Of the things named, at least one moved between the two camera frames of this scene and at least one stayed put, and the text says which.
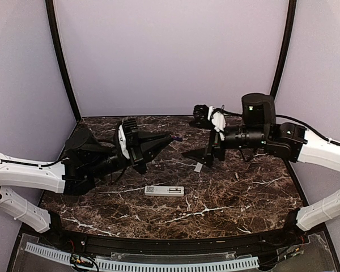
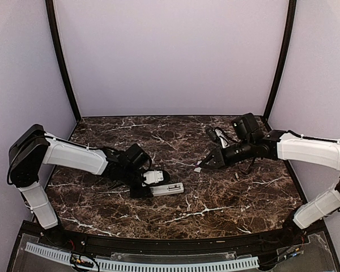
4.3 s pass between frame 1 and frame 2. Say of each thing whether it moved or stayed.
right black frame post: stayed
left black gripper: moved
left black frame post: stayed
